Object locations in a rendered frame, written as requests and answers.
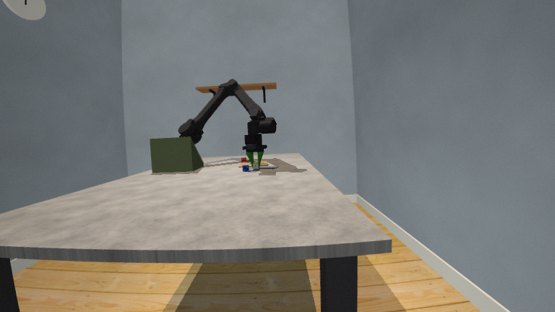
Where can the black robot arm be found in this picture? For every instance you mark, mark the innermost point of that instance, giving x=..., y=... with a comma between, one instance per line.
x=193, y=128

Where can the tan square mat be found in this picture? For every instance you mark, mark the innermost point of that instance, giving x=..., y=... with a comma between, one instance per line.
x=263, y=163

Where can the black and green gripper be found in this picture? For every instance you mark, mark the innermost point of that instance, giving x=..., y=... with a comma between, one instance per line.
x=250, y=153

